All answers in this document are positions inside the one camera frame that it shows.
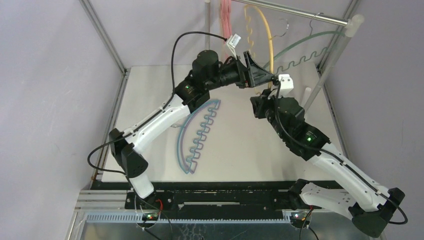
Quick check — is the silver clothes rack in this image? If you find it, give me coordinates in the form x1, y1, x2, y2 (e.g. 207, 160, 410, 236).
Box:
188, 0, 365, 115

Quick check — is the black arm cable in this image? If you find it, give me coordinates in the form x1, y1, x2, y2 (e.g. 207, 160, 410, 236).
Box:
273, 79, 409, 225
87, 31, 229, 176

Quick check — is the yellow wavy wire hanger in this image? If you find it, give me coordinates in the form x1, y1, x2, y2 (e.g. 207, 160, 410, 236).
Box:
243, 4, 286, 73

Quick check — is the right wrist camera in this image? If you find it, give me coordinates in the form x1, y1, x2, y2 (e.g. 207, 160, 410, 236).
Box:
268, 74, 294, 99

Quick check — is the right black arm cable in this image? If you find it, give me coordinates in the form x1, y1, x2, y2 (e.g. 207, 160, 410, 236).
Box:
273, 79, 409, 225

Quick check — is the green wavy wire hanger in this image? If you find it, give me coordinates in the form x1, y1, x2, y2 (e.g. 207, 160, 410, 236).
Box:
272, 12, 346, 73

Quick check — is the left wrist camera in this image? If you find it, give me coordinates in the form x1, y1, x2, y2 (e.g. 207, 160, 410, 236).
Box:
224, 33, 241, 58

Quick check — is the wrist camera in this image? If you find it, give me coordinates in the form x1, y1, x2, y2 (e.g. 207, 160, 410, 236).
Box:
268, 74, 294, 99
224, 33, 241, 58

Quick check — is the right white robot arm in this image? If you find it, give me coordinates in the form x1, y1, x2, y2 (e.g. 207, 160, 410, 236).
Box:
250, 95, 405, 238

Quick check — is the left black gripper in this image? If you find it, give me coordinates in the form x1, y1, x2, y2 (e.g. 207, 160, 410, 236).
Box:
204, 52, 274, 92

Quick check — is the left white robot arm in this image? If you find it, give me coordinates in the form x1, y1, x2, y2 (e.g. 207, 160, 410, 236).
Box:
109, 50, 278, 209

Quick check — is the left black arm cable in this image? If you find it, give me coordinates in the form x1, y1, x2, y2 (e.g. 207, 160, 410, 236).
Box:
87, 31, 229, 176

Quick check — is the left circuit board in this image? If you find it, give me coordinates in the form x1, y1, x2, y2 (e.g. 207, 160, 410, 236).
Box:
142, 213, 160, 222

